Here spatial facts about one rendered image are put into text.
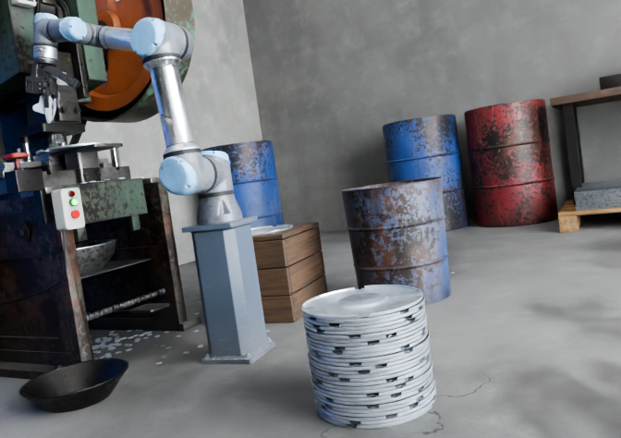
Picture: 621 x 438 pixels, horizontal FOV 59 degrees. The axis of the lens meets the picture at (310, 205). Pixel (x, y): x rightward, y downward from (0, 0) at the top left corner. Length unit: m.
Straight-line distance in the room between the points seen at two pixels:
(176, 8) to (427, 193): 1.27
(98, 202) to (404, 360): 1.35
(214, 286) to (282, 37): 4.08
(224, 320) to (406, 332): 0.75
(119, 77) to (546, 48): 3.32
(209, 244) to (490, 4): 3.67
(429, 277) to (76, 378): 1.29
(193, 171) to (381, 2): 3.79
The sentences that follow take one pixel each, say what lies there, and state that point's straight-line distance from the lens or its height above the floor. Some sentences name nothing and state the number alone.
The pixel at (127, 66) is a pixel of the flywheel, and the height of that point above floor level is 1.15.
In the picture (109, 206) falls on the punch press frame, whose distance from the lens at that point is 2.22.
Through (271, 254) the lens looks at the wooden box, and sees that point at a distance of 2.18.
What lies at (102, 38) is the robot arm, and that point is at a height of 1.13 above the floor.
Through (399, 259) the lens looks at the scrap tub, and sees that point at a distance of 2.16.
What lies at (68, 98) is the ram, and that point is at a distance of 2.39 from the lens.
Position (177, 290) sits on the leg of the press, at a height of 0.17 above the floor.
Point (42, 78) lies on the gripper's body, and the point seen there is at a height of 1.01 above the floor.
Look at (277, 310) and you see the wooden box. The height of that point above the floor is 0.05.
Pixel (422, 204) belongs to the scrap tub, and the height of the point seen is 0.39.
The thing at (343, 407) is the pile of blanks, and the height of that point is 0.05.
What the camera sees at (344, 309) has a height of 0.24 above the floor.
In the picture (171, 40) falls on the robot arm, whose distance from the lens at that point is 1.78.
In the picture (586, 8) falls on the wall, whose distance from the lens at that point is 4.86.
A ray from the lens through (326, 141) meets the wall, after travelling 5.32.
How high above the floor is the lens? 0.56
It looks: 3 degrees down
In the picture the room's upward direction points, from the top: 8 degrees counter-clockwise
